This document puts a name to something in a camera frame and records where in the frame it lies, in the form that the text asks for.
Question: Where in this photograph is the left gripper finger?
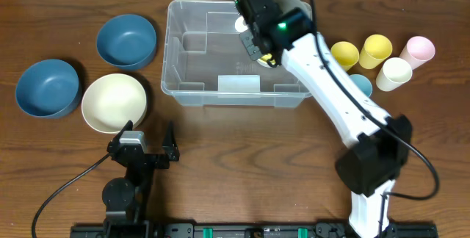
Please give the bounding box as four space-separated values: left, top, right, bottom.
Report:
162 122 180 162
108 120 133 150

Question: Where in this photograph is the small yellow bowl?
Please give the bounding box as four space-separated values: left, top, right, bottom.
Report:
258 54 272 62

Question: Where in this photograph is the small white bowl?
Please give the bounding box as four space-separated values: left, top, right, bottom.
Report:
257 59 274 68

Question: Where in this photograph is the small grey bowl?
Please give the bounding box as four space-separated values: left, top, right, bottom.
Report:
274 0 312 19

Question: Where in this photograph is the light blue cup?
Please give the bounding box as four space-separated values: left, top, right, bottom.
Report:
350 74 373 97

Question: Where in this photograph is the yellow cup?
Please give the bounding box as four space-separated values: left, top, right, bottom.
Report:
330 41 360 71
358 34 393 69

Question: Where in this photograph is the cream cup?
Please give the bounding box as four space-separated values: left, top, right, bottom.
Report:
376 57 413 92

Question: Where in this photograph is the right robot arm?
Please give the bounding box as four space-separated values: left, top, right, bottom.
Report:
234 0 411 237

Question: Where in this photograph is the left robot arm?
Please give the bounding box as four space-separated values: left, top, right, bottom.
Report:
102 121 180 237

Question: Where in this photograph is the clear plastic storage container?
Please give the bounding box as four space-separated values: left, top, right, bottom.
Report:
161 0 311 108

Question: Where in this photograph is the large cream bowl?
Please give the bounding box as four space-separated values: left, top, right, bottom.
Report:
82 73 148 134

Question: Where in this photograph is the dark blue bowl, back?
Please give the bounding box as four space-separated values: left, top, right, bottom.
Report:
96 14 158 71

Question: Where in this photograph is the dark blue bowl,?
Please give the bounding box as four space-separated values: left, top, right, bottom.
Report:
96 14 158 71
15 59 82 118

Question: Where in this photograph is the dark blue bowl, left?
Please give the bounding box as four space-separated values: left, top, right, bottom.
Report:
15 59 82 118

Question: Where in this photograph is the pink cup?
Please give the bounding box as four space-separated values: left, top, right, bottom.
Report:
399 36 435 70

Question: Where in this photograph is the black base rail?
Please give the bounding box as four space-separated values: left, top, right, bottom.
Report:
69 222 438 238

